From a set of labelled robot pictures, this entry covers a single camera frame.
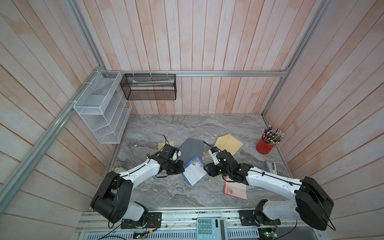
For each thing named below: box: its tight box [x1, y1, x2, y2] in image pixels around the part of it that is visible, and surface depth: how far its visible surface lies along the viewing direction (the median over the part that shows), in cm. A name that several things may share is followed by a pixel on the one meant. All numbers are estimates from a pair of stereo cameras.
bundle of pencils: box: [261, 124, 284, 145], surface depth 88 cm
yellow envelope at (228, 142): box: [214, 133, 244, 156], surface depth 106 cm
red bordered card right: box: [224, 176, 249, 201], surface depth 83 cm
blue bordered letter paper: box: [182, 155, 207, 187], surface depth 91 cm
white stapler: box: [265, 161, 278, 175], surface depth 91 cm
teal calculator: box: [196, 217, 228, 240], surface depth 71 cm
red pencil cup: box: [256, 137, 275, 155], surface depth 100 cm
